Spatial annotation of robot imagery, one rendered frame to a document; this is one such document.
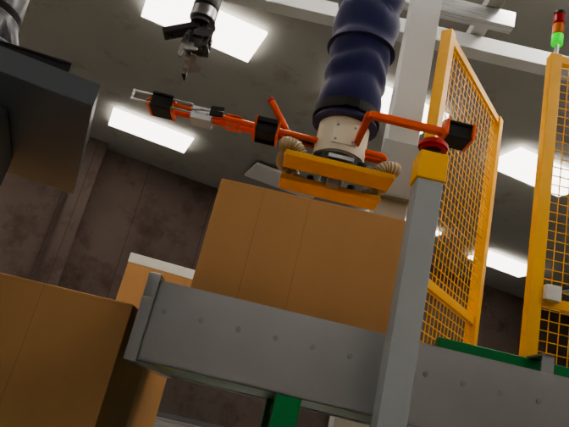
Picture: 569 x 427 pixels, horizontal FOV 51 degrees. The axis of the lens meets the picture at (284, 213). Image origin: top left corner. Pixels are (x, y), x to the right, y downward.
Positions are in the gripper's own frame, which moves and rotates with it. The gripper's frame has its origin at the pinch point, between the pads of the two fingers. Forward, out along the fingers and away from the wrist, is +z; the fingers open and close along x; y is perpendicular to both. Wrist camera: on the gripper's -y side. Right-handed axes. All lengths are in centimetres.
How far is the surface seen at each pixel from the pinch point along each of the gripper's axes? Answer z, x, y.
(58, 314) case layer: 89, -19, -4
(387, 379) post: 89, -52, 75
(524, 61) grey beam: -173, 180, 183
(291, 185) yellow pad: 28, 10, 46
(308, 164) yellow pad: 28, -9, 50
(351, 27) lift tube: -25, -9, 53
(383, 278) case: 60, -19, 76
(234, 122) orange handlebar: 15.9, -2.1, 23.0
